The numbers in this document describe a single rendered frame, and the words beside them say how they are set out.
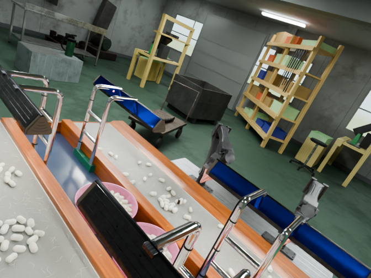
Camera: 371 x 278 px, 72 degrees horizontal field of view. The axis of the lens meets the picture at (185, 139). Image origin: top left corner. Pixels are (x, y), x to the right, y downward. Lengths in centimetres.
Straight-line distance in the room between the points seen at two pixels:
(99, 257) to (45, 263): 16
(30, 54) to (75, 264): 426
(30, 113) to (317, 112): 774
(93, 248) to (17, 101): 58
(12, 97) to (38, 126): 20
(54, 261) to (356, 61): 799
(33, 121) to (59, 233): 40
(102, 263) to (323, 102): 770
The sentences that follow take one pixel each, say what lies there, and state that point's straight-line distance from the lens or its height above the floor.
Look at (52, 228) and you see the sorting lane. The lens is 106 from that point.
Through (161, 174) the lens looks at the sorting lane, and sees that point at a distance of 154.
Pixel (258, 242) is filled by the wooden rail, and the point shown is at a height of 76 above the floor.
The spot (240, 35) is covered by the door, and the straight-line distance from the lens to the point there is 923.
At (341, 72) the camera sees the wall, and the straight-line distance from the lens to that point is 823.
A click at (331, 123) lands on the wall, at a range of 816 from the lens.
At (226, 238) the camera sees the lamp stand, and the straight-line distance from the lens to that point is 93.
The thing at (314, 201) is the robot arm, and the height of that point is 105.
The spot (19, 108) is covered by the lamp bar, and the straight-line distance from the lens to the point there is 105.
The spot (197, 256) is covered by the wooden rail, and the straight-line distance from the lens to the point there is 111.
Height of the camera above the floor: 149
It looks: 20 degrees down
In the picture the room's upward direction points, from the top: 23 degrees clockwise
